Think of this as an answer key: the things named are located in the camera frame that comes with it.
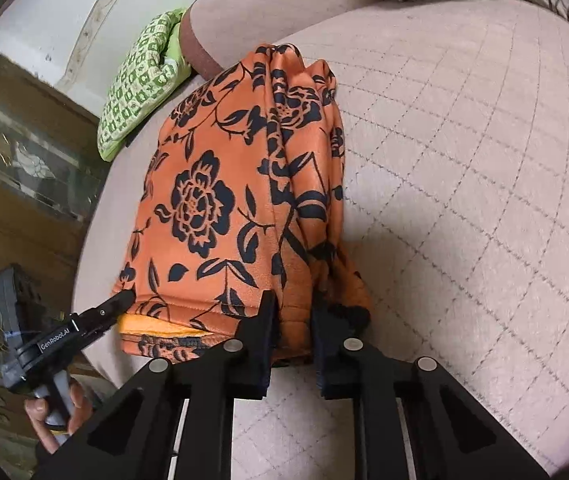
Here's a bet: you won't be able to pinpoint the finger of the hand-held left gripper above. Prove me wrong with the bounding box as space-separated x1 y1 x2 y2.
72 291 135 339

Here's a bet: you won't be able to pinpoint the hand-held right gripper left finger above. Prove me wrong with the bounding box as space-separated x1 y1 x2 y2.
34 290 278 480

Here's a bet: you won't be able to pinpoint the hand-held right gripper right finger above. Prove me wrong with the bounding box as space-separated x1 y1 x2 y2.
312 305 550 480

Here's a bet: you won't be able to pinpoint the orange black floral garment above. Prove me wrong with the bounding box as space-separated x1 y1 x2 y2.
112 44 373 368

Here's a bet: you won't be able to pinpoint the person's left hand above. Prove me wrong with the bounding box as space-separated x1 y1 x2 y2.
24 379 95 456

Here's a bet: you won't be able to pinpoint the wooden door with glass panels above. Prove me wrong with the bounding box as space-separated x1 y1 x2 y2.
0 42 115 480

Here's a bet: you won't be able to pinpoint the green patterned cushion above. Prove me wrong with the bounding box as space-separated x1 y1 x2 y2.
97 7 192 162

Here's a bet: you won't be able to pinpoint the pink quilted bed cover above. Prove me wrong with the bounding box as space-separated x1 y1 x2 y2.
77 0 569 480

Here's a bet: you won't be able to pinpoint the pink cushion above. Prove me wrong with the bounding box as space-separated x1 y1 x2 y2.
179 0 383 78

